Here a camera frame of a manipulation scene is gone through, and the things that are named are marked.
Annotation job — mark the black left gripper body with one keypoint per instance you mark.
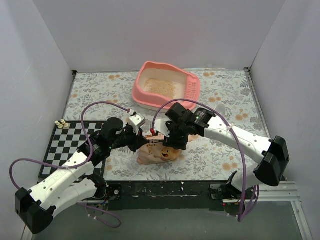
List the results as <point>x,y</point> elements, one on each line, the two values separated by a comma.
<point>136,142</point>

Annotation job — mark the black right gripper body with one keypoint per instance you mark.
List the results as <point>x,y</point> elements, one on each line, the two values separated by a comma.
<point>175,137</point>

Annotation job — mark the orange cat litter bag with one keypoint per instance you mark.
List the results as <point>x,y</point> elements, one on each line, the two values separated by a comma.
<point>151,154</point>

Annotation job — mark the pink cat litter box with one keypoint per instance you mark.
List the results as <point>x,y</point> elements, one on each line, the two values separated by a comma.
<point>187,85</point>

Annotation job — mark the clear plastic litter scoop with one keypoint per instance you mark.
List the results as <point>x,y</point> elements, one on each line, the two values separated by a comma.
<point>221,109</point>

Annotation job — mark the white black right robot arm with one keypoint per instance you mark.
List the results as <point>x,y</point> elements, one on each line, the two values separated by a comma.
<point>270,155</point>

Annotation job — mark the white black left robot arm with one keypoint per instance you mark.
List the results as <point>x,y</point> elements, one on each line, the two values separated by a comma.
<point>39,205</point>

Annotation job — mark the beige cat litter pile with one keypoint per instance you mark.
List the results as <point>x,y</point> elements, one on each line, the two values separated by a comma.
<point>159,87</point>

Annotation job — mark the floral patterned table mat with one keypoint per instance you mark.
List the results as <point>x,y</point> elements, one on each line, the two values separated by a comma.
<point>99,96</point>

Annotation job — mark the black white chessboard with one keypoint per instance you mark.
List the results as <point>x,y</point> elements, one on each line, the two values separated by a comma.
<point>64,142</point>

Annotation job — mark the cream chess pieces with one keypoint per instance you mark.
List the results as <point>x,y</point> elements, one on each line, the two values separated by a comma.
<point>61,124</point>

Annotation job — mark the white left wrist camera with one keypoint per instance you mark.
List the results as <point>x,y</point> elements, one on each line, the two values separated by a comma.
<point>136,120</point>

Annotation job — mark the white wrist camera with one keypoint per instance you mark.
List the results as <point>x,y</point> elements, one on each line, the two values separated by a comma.
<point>160,126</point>
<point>136,120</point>

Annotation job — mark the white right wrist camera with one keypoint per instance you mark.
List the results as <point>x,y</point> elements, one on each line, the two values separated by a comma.
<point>160,126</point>

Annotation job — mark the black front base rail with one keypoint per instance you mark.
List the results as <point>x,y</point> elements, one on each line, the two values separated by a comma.
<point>162,195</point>

